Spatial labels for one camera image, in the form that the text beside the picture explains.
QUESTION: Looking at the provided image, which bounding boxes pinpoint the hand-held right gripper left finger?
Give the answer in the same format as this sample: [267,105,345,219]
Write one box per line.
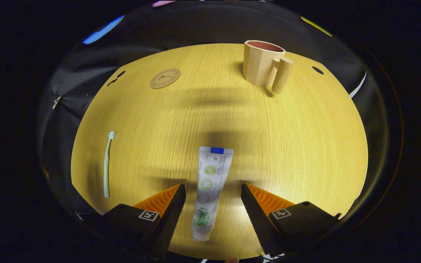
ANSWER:
[103,184,186,260]

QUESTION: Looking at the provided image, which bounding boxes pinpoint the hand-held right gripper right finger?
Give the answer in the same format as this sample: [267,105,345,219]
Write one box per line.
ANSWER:
[240,183,342,256]

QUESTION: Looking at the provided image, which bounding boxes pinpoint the white toothpaste tube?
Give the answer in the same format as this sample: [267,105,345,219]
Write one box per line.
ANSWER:
[191,146,235,242]

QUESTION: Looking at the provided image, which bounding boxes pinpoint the pale green toothbrush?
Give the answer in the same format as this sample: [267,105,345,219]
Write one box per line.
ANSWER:
[103,131,117,199]

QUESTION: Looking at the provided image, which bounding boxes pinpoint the round brown coaster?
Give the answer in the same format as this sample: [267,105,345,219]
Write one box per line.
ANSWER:
[149,68,181,89]

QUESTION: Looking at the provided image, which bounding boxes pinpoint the beige cup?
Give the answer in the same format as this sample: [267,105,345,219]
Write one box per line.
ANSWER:
[242,40,294,95]

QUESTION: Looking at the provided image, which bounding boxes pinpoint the white stand pole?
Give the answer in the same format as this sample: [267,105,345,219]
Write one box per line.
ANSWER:
[349,71,367,99]

